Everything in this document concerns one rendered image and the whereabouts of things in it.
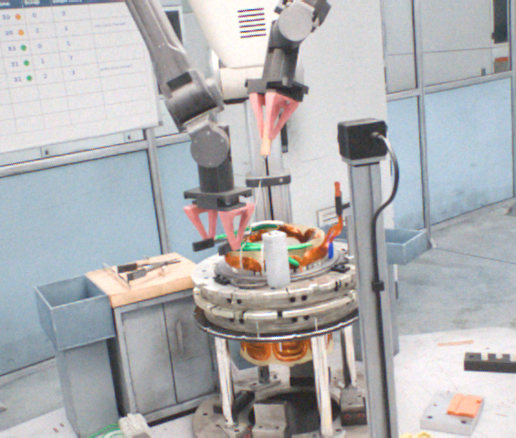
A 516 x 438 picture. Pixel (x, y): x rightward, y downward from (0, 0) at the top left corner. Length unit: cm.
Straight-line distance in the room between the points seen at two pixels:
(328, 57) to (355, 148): 295
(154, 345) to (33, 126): 212
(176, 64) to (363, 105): 278
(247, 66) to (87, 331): 69
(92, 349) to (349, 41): 268
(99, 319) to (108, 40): 234
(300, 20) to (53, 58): 235
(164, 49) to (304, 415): 74
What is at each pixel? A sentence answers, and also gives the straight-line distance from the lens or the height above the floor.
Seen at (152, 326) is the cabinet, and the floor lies 98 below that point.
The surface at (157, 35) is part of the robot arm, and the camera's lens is 121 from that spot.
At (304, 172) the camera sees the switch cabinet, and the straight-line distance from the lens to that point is 368.
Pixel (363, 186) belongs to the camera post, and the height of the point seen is 133.
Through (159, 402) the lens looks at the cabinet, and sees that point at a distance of 153.
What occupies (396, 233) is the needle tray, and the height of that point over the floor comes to 106.
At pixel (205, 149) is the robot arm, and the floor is 135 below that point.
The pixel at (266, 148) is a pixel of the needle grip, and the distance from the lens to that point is 131.
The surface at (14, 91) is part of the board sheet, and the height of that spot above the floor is 138.
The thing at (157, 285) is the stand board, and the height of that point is 106.
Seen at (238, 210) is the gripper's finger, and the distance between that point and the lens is 120.
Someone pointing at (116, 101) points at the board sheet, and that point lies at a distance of 364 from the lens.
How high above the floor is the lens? 150
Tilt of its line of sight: 14 degrees down
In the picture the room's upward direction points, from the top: 6 degrees counter-clockwise
